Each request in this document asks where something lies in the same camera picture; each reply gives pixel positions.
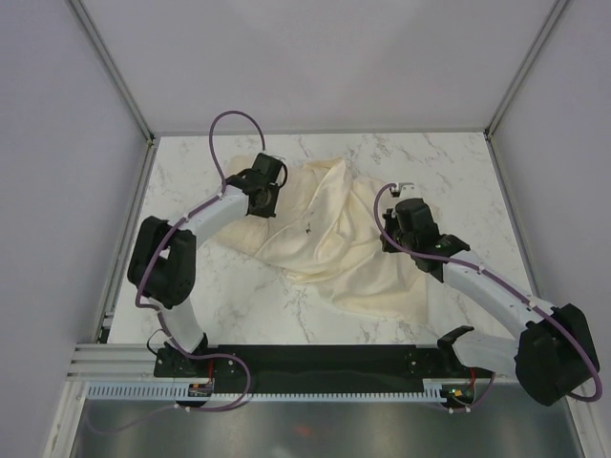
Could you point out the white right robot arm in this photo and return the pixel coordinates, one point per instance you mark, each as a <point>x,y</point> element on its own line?
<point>550,350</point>

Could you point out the left aluminium frame post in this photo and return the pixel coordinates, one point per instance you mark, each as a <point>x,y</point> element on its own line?
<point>94,37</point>

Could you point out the cream satin pillowcase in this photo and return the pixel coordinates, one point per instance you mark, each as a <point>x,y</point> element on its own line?
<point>324,234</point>

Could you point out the right aluminium frame post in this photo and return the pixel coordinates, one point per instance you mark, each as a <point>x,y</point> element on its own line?
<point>544,34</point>

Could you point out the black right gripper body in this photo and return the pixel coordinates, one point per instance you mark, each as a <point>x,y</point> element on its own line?
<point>392,230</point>

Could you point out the white slotted cable duct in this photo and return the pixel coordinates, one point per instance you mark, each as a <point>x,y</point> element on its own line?
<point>428,393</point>

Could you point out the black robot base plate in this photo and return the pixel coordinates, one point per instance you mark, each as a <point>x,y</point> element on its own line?
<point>317,368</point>

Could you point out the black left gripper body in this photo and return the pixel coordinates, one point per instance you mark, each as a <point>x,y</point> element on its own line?
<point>270,205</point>

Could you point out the shiny metal sheet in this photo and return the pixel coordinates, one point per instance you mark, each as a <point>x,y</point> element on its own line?
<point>506,424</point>

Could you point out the aluminium frame post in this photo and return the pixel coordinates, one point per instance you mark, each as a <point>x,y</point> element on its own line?
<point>544,34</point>
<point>94,37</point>

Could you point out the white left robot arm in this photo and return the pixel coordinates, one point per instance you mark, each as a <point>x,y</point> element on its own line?
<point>163,266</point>

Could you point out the cream pillow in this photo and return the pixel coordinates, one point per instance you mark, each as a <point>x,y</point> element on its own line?
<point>250,233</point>

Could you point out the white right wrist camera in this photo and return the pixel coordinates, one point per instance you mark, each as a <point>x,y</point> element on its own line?
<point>404,190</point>

